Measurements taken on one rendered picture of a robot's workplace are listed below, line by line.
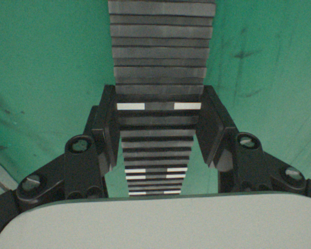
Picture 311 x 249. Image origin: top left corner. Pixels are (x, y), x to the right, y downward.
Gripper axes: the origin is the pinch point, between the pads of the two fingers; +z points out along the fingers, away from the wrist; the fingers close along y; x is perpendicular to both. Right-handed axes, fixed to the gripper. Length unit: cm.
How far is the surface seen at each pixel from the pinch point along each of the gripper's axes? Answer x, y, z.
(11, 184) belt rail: -12.7, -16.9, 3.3
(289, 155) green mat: -9.1, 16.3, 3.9
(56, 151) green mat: -7.4, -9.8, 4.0
